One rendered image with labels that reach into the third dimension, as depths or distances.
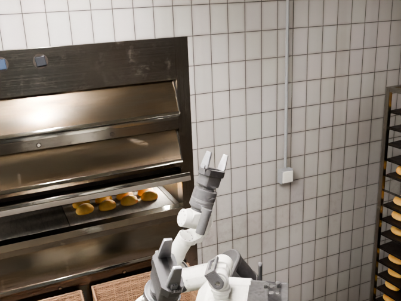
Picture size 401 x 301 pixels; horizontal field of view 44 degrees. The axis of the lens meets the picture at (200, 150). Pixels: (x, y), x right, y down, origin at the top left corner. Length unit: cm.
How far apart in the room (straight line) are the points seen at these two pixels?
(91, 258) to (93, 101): 83
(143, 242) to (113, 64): 98
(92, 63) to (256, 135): 101
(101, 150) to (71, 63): 46
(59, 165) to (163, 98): 61
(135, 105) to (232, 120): 56
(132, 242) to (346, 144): 145
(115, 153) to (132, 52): 51
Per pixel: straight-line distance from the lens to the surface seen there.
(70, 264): 269
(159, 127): 255
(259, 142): 284
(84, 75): 241
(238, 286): 166
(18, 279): 268
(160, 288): 117
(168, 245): 118
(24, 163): 247
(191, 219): 178
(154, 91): 253
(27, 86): 238
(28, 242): 261
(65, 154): 249
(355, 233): 353
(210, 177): 176
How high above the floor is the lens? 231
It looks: 18 degrees down
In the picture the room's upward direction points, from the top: 2 degrees counter-clockwise
